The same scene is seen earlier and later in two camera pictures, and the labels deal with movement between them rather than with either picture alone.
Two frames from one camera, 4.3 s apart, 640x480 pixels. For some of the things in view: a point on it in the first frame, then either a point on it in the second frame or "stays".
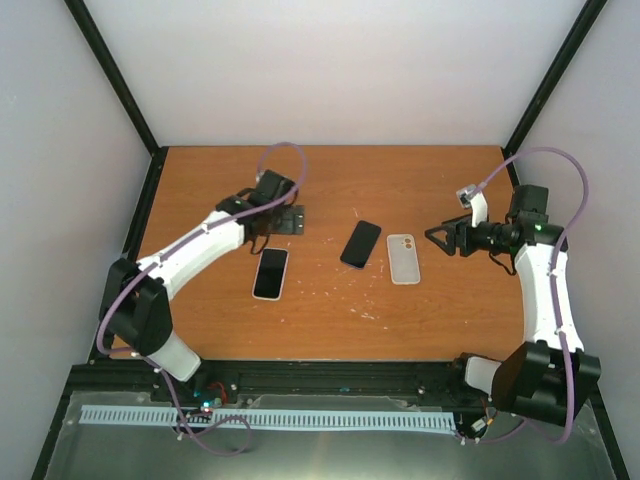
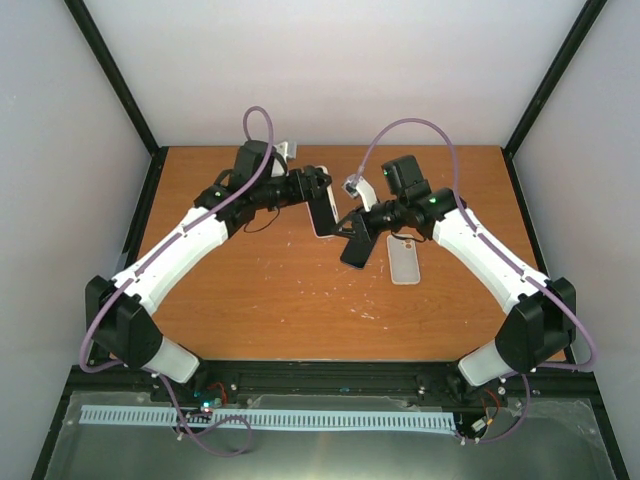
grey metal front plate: [550, 450] stays
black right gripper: [456, 229] -> [371, 234]
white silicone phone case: [403, 259] stays
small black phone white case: [270, 274] -> [323, 209]
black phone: [360, 244] stays
